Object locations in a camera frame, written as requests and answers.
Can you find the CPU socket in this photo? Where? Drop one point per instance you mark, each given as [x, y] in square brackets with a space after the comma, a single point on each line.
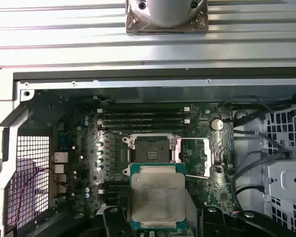
[150, 150]

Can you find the silver coin battery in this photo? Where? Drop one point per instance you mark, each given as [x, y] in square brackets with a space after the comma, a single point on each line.
[216, 124]

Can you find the silver green CPU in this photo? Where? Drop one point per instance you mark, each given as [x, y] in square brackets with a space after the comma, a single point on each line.
[158, 192]

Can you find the silver metal drive cage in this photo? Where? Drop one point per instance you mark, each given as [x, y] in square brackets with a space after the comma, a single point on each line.
[281, 177]

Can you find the square brown base plate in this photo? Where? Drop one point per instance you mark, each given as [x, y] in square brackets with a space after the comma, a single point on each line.
[138, 28]

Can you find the silver ethernet port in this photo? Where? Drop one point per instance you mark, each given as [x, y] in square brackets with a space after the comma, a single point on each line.
[60, 157]

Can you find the black RAM slot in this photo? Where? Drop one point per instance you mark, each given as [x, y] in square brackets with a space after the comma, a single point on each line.
[112, 185]
[143, 115]
[143, 121]
[143, 127]
[143, 109]
[112, 197]
[112, 203]
[112, 190]

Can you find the black open PC case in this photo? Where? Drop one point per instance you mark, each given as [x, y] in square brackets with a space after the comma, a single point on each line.
[138, 84]

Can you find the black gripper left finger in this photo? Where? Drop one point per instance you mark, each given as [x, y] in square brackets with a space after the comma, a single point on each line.
[114, 222]

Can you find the metal socket cover frame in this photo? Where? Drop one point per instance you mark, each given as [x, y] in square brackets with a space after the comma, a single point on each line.
[207, 158]

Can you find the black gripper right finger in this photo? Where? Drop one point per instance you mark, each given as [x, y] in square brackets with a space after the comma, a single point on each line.
[213, 222]

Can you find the green motherboard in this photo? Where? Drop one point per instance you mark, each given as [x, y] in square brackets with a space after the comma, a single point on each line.
[199, 197]

